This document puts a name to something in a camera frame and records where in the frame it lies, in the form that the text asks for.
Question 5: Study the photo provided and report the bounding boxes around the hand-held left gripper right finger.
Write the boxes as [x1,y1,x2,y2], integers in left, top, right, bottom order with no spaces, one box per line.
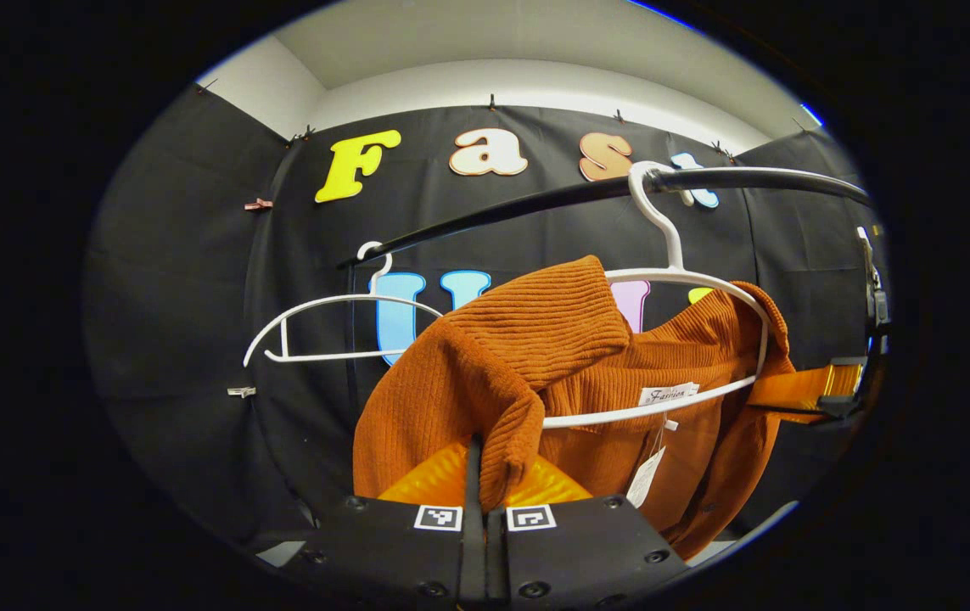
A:
[485,454,693,610]

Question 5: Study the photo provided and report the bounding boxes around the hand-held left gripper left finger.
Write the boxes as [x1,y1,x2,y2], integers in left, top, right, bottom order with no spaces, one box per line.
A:
[298,434,486,610]

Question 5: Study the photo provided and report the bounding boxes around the orange ribbed jacket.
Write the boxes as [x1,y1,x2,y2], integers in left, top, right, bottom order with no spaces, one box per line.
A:
[352,255,798,561]

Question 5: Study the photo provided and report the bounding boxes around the white hanger with jacket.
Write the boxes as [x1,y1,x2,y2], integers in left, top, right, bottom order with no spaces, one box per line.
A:
[541,160,771,430]

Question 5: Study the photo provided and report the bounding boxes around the empty white hanger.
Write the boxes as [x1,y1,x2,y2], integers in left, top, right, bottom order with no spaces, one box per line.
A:
[243,241,445,367]

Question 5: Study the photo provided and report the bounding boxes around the black clothes rack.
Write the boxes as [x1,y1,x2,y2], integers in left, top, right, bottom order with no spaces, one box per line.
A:
[336,165,876,425]

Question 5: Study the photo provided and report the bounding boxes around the row of black cloth clips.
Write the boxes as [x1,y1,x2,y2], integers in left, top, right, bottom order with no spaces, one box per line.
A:
[196,78,812,162]

